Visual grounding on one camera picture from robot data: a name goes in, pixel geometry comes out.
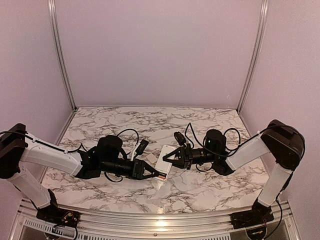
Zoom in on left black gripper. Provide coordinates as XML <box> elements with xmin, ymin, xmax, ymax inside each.
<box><xmin>101</xmin><ymin>157</ymin><xmax>159</xmax><ymax>180</ymax></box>

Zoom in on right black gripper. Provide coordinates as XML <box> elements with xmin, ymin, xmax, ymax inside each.
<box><xmin>163</xmin><ymin>143</ymin><xmax>217</xmax><ymax>170</ymax></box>

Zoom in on black AAA battery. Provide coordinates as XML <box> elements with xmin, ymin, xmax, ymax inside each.
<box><xmin>158</xmin><ymin>174</ymin><xmax>167</xmax><ymax>179</ymax></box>

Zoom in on white remote control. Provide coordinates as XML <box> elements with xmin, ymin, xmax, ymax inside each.
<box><xmin>155</xmin><ymin>145</ymin><xmax>175</xmax><ymax>182</ymax></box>

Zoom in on white battery cover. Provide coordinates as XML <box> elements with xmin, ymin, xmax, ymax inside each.
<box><xmin>146</xmin><ymin>153</ymin><xmax>158</xmax><ymax>164</ymax></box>

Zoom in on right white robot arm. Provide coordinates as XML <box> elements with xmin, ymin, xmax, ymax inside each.
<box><xmin>162</xmin><ymin>119</ymin><xmax>306</xmax><ymax>224</ymax></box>

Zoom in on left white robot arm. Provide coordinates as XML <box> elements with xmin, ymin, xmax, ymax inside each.
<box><xmin>0</xmin><ymin>123</ymin><xmax>160</xmax><ymax>223</ymax></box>

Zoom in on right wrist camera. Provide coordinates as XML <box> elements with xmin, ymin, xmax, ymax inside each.
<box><xmin>174</xmin><ymin>131</ymin><xmax>187</xmax><ymax>146</ymax></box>

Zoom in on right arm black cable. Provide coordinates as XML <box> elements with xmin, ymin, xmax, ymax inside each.
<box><xmin>184</xmin><ymin>122</ymin><xmax>242</xmax><ymax>173</ymax></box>

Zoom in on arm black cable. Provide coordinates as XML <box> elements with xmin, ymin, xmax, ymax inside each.
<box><xmin>184</xmin><ymin>122</ymin><xmax>242</xmax><ymax>173</ymax></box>
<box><xmin>0</xmin><ymin>128</ymin><xmax>141</xmax><ymax>183</ymax></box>

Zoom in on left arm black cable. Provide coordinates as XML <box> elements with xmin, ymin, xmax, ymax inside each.
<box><xmin>0</xmin><ymin>128</ymin><xmax>141</xmax><ymax>183</ymax></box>

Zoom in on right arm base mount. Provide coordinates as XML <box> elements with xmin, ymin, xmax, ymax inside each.
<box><xmin>230</xmin><ymin>209</ymin><xmax>274</xmax><ymax>229</ymax></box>

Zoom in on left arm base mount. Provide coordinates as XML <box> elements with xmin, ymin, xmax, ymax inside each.
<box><xmin>36</xmin><ymin>189</ymin><xmax>80</xmax><ymax>228</ymax></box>

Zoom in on front aluminium rail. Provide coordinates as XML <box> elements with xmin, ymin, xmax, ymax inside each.
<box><xmin>9</xmin><ymin>199</ymin><xmax>301</xmax><ymax>240</ymax></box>

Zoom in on right aluminium frame post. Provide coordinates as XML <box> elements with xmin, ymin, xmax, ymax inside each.
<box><xmin>236</xmin><ymin>0</ymin><xmax>270</xmax><ymax>115</ymax></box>

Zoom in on aluminium frame post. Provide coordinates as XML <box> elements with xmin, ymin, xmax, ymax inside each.
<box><xmin>48</xmin><ymin>0</ymin><xmax>77</xmax><ymax>112</ymax></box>
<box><xmin>236</xmin><ymin>0</ymin><xmax>270</xmax><ymax>115</ymax></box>

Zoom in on left aluminium frame post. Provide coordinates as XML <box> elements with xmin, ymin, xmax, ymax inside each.
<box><xmin>48</xmin><ymin>0</ymin><xmax>77</xmax><ymax>112</ymax></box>

